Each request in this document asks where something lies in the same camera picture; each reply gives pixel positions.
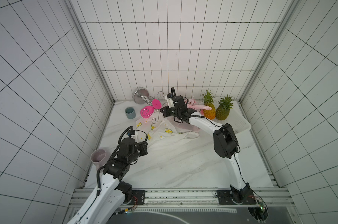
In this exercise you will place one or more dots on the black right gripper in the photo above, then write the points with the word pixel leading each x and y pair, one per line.
pixel 169 110

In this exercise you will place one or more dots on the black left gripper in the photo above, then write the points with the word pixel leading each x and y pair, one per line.
pixel 143 146

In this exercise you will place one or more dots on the pink plastic bag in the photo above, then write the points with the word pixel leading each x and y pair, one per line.
pixel 199 121

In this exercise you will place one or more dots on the white plastic bag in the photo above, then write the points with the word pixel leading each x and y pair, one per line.
pixel 163 132

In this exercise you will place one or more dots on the orange yellow pineapple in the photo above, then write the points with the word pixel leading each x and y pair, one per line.
pixel 208 101

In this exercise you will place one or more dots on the yellow green pineapple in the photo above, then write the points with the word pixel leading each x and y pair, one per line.
pixel 225 104

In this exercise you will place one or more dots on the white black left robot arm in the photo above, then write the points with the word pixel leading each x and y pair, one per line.
pixel 111 191

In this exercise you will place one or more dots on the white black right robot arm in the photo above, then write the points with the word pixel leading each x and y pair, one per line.
pixel 225 142

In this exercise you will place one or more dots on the teal green cup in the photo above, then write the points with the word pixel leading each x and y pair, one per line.
pixel 130 113

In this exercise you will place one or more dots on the pink silver cup stand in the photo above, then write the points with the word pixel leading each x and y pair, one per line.
pixel 141 97

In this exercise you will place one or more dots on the pale pink mug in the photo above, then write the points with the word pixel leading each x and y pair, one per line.
pixel 99 157

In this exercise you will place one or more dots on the white plastic perforated basket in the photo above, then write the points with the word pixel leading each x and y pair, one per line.
pixel 236 120

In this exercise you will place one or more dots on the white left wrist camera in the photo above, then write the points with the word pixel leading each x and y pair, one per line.
pixel 132 135

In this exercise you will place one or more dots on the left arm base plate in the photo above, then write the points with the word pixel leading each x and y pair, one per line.
pixel 137 197

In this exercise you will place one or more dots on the aluminium mounting rail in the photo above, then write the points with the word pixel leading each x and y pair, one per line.
pixel 206 197

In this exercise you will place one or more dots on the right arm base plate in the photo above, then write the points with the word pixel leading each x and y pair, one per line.
pixel 228 197

